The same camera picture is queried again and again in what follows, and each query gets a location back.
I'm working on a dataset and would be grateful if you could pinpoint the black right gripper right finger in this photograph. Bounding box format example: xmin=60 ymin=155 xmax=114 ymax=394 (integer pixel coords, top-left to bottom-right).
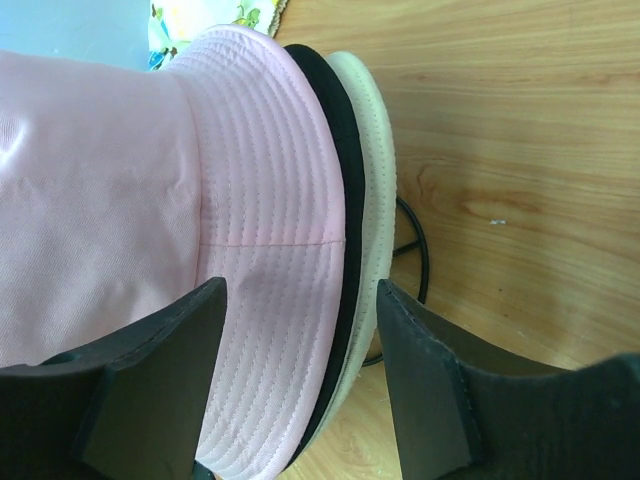
xmin=377 ymin=280 xmax=639 ymax=479

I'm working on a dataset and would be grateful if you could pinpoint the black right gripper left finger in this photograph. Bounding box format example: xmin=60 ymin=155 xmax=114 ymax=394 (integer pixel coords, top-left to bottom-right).
xmin=1 ymin=278 xmax=227 ymax=479

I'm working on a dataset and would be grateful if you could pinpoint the pink bucket hat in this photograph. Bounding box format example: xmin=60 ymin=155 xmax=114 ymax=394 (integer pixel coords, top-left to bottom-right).
xmin=1 ymin=25 xmax=346 ymax=479

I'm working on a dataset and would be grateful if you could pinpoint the beige bucket hat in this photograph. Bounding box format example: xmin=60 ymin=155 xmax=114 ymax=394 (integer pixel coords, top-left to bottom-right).
xmin=313 ymin=51 xmax=396 ymax=436

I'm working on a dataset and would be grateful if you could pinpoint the cartoon print cloth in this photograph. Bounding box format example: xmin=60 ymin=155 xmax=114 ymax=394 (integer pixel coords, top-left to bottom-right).
xmin=148 ymin=0 xmax=288 ymax=71

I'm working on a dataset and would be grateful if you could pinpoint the black wire hat stand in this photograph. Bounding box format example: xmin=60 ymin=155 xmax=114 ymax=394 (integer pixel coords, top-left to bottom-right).
xmin=360 ymin=194 xmax=432 ymax=368

